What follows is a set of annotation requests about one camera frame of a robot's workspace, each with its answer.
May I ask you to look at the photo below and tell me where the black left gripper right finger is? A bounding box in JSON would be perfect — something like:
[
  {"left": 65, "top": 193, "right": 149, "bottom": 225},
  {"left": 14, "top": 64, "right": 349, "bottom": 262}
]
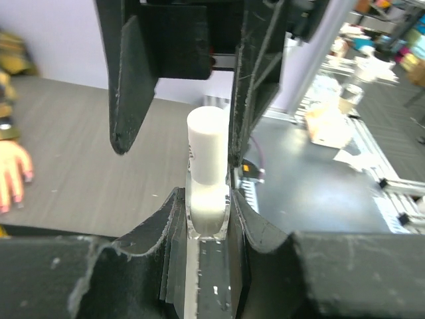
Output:
[{"left": 228, "top": 191, "right": 424, "bottom": 318}]

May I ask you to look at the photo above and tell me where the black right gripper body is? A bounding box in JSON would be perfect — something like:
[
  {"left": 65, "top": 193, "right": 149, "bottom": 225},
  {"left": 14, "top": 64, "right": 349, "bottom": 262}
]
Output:
[{"left": 138, "top": 1, "right": 329, "bottom": 80}]

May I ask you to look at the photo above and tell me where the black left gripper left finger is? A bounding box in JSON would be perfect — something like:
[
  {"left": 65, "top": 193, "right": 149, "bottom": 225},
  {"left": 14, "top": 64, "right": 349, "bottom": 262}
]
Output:
[{"left": 1, "top": 188, "right": 186, "bottom": 318}]

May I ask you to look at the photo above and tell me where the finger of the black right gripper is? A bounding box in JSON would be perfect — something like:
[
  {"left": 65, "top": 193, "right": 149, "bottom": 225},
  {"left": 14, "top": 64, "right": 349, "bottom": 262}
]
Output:
[
  {"left": 95, "top": 1, "right": 158, "bottom": 155},
  {"left": 228, "top": 1, "right": 289, "bottom": 167}
]

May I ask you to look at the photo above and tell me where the white nail polish cap brush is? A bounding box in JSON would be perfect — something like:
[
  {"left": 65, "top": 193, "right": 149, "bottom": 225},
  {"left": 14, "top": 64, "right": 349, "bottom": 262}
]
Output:
[{"left": 187, "top": 106, "right": 228, "bottom": 185}]

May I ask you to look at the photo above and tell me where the white nail polish bottle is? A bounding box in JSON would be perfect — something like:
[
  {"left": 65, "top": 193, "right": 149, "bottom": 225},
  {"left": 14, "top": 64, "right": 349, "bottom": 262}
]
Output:
[{"left": 185, "top": 171, "right": 231, "bottom": 241}]

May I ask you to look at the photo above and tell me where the mannequin hand with painted nails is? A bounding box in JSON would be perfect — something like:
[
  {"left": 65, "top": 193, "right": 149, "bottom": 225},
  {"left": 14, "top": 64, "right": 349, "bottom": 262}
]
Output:
[{"left": 1, "top": 140, "right": 34, "bottom": 213}]

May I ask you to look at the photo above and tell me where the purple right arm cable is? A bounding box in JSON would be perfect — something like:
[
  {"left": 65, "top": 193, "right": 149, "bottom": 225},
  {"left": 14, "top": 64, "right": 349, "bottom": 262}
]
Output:
[{"left": 250, "top": 136, "right": 267, "bottom": 183}]

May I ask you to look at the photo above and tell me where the white slotted cable duct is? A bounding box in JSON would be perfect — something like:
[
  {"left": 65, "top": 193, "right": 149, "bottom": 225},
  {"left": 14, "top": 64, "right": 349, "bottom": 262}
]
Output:
[{"left": 238, "top": 179, "right": 259, "bottom": 213}]

